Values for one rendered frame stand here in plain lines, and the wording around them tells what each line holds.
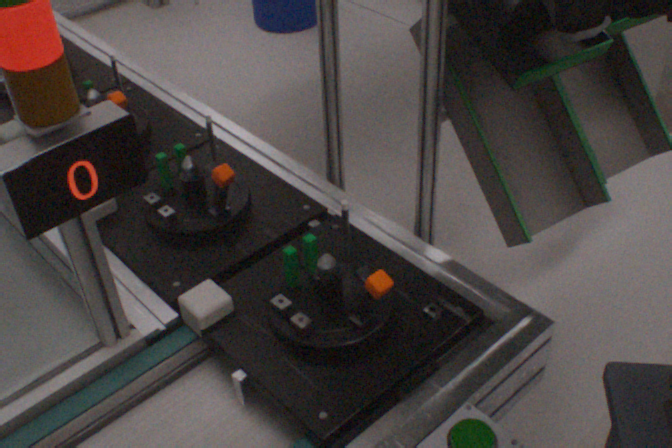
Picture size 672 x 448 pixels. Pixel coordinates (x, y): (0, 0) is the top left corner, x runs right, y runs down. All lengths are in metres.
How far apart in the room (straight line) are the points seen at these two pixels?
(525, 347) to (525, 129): 0.27
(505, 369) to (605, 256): 0.34
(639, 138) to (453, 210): 0.28
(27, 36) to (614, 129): 0.73
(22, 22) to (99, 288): 0.32
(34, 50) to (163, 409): 0.41
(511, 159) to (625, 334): 0.27
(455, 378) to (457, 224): 0.38
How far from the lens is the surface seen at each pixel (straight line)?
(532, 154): 0.94
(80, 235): 0.77
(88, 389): 0.85
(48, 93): 0.64
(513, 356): 0.82
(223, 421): 0.83
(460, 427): 0.75
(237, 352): 0.81
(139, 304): 0.91
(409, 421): 0.77
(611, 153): 1.04
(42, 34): 0.62
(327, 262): 0.79
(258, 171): 1.05
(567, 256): 1.10
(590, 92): 1.05
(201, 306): 0.84
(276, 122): 1.36
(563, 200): 0.95
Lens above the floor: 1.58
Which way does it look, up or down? 40 degrees down
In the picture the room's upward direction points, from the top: 3 degrees counter-clockwise
